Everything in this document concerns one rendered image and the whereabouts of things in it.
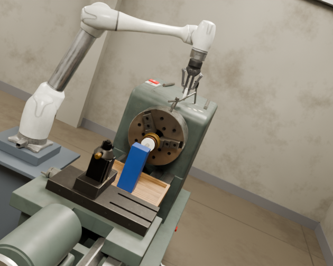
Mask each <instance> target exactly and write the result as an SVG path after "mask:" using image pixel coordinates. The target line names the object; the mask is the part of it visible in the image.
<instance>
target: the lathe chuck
mask: <svg viewBox="0 0 333 266"><path fill-rule="evenodd" d="M148 110H151V113H152V117H153V120H154V123H155V126H156V129H157V130H159V131H161V132H162V133H163V135H164V137H168V138H172V139H175V140H179V141H183V142H184V143H183V147H182V148H178V150H177V149H173V148H165V147H163V148H161V147H158V148H157V149H156V150H153V151H151V152H150V153H149V156H148V158H147V160H146V163H148V164H151V165H165V164H168V163H170V162H172V161H174V160H175V159H176V158H177V157H178V156H179V155H180V153H181V152H182V150H183V149H184V147H185V145H186V142H187V128H186V125H185V123H184V121H183V120H182V118H181V117H180V116H179V115H178V114H177V113H176V112H175V111H172V112H173V113H171V112H169V111H168V110H170V109H169V108H167V107H162V106H156V107H150V108H148V109H146V110H144V111H142V112H140V113H139V114H138V115H137V116H136V117H135V118H134V119H133V120H132V122H131V124H130V126H129V129H128V142H129V145H130V147H131V146H132V145H133V144H134V143H135V142H137V143H139V144H141V142H142V139H143V137H144V136H145V135H146V134H145V131H146V130H145V127H144V125H145V122H144V119H143V115H145V113H144V112H145V111H148Z"/></svg>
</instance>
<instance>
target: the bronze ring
mask: <svg viewBox="0 0 333 266"><path fill-rule="evenodd" d="M145 138H151V139H152V140H153V141H154V144H155V146H154V149H153V150H156V149H157V148H158V147H159V145H160V139H159V137H158V135H156V134H155V133H148V134H146V135H145V136H144V137H143V139H142V140H144V139H145ZM153 150H152V151H153Z"/></svg>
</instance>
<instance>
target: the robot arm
mask: <svg viewBox="0 0 333 266"><path fill-rule="evenodd" d="M81 20H82V21H81V29H80V30H79V32H78V34H77V35H76V37H75V38H74V40H73V42H72V43H71V45H70V46H69V48H68V49H67V51H66V53H65V54H64V56H63V58H62V59H61V61H60V63H59V64H58V66H57V67H56V69H55V71H54V72H53V74H52V76H51V77H50V79H49V80H48V82H44V83H41V84H40V86H39V87H38V89H37V90H36V92H35V93H34V95H33V96H31V97H30V98H29V99H28V101H27V102H26V104H25V107H24V110H23V113H22V117H21V122H20V128H19V131H18V133H17V134H16V135H14V136H10V137H8V141H11V142H13V143H16V147H18V148H22V147H24V148H27V149H29V150H31V151H32V152H34V153H39V151H41V150H43V149H45V148H47V147H48V146H52V145H53V142H52V141H50V140H48V135H49V132H50V130H51V127H52V124H53V121H54V117H55V115H56V113H57V111H58V109H59V107H60V106H61V104H62V102H63V100H64V98H65V96H64V89H65V88H66V86H67V84H68V83H69V81H70V80H71V78H72V77H73V75H74V73H75V72H76V70H77V69H78V67H79V66H80V64H81V62H82V61H83V59H84V58H85V56H86V54H87V53H88V51H89V50H90V48H91V47H92V45H93V43H94V42H95V40H96V38H100V37H101V36H102V35H103V34H104V33H105V31H117V32H119V31H127V32H142V33H150V34H159V35H169V36H175V37H178V38H180V39H182V40H183V42H184V43H187V44H190V45H193V46H192V50H191V53H190V57H191V58H190V60H189V63H188V66H187V67H186V68H184V69H181V70H182V82H181V86H183V92H182V93H183V94H184V95H183V97H185V96H187V95H189V93H190V90H193V89H195V87H196V85H197V84H198V82H199V81H200V79H201V78H202V77H203V76H204V75H202V74H201V67H202V64H203V61H205V58H206V56H207V54H208V51H209V49H210V47H211V45H212V42H213V40H214V37H215V31H216V26H215V24H214V23H212V22H210V21H205V20H203V21H202V22H201V23H200V24H199V25H198V26H196V25H186V26H185V27H176V26H169V25H164V24H159V23H154V22H149V21H144V20H141V19H138V18H134V17H132V16H129V15H126V14H124V13H122V12H119V11H116V10H113V9H111V8H110V7H109V6H108V5H107V4H105V3H102V2H96V3H93V4H92V5H89V6H85V7H84V8H83V9H82V10H81ZM186 70H187V73H188V76H187V80H186V83H185V85H184V79H185V72H186ZM198 74H199V78H198V79H197V81H196V82H195V84H194V85H193V87H192V84H193V81H194V79H195V76H197V75H198ZM190 76H192V79H191V82H190V85H189V88H187V85H188V82H189V79H190Z"/></svg>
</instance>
